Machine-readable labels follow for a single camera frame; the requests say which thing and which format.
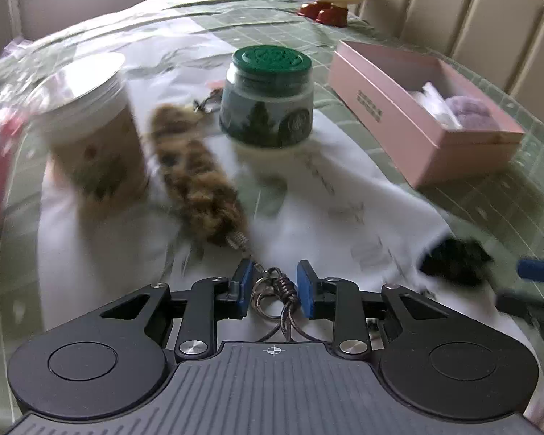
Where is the black fabric flower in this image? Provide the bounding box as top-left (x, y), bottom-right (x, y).
top-left (419, 237), bottom-right (493, 289)

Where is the leopard fur keychain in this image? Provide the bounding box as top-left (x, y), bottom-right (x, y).
top-left (145, 102), bottom-right (301, 343)

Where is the white tissue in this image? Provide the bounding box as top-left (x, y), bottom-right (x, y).
top-left (410, 82), bottom-right (463, 131)

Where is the lilac puff in box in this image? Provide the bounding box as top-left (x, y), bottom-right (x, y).
top-left (445, 95), bottom-right (500, 131)

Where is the pink cardboard box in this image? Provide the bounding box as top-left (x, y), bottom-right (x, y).
top-left (328, 40), bottom-right (524, 187)

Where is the white lidded jar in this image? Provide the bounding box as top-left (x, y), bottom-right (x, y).
top-left (25, 52), bottom-right (148, 212)

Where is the green lidded jar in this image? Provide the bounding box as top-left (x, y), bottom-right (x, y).
top-left (219, 45), bottom-right (313, 149)

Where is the beige padded chair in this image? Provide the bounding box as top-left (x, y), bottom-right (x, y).
top-left (359, 0), bottom-right (544, 122)

